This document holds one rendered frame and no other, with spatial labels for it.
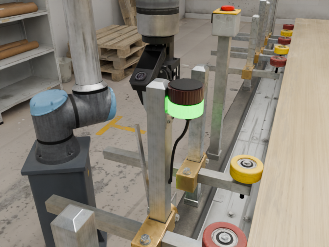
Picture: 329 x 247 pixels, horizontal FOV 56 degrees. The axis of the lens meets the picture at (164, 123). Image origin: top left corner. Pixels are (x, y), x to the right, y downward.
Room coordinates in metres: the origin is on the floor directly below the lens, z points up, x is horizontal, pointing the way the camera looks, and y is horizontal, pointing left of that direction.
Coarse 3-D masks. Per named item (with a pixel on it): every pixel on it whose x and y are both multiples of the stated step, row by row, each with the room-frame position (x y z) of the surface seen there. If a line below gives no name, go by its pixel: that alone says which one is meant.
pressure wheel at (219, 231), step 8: (216, 224) 0.43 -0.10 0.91; (224, 224) 0.43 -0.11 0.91; (232, 224) 0.43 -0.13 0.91; (208, 232) 0.41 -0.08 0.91; (216, 232) 0.41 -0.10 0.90; (224, 232) 0.40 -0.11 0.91; (232, 232) 0.41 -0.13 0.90; (240, 232) 0.41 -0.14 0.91; (208, 240) 0.39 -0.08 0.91; (216, 240) 0.39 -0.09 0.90; (224, 240) 0.39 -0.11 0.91; (232, 240) 0.39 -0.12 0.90; (240, 240) 0.39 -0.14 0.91
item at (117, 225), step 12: (48, 204) 0.54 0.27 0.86; (60, 204) 0.53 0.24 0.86; (84, 204) 0.53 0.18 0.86; (96, 216) 0.49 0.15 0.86; (108, 216) 0.49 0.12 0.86; (120, 216) 0.49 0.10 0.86; (96, 228) 0.49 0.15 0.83; (108, 228) 0.48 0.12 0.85; (120, 228) 0.46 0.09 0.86; (132, 228) 0.46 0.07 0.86; (168, 240) 0.43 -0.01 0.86; (180, 240) 0.43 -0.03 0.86; (192, 240) 0.43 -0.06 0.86
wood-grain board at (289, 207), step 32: (320, 32) 2.21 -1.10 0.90; (288, 64) 1.46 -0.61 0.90; (320, 64) 1.46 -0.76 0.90; (288, 96) 1.07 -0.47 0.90; (320, 96) 1.07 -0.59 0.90; (288, 128) 0.82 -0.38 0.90; (320, 128) 0.82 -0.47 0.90; (288, 160) 0.65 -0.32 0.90; (320, 160) 0.65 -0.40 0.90; (288, 192) 0.53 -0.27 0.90; (320, 192) 0.53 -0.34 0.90; (256, 224) 0.43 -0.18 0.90; (288, 224) 0.43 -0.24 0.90; (320, 224) 0.43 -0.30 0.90
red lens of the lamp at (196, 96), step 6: (168, 84) 0.47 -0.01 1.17; (204, 84) 0.47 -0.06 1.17; (168, 90) 0.46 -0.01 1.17; (174, 90) 0.45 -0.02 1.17; (198, 90) 0.45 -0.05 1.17; (204, 90) 0.46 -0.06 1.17; (168, 96) 0.46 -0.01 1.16; (174, 96) 0.45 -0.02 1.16; (180, 96) 0.44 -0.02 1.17; (186, 96) 0.44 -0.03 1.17; (192, 96) 0.44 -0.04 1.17; (198, 96) 0.45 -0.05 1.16; (174, 102) 0.45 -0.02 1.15; (180, 102) 0.44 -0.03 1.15; (186, 102) 0.44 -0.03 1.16; (192, 102) 0.44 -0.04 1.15; (198, 102) 0.45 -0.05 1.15
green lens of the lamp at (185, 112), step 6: (168, 102) 0.46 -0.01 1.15; (168, 108) 0.46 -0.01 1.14; (174, 108) 0.45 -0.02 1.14; (180, 108) 0.44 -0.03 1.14; (186, 108) 0.44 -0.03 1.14; (192, 108) 0.44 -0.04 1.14; (198, 108) 0.45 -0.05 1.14; (174, 114) 0.45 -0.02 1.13; (180, 114) 0.44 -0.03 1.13; (186, 114) 0.44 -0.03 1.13; (192, 114) 0.44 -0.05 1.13; (198, 114) 0.45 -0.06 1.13
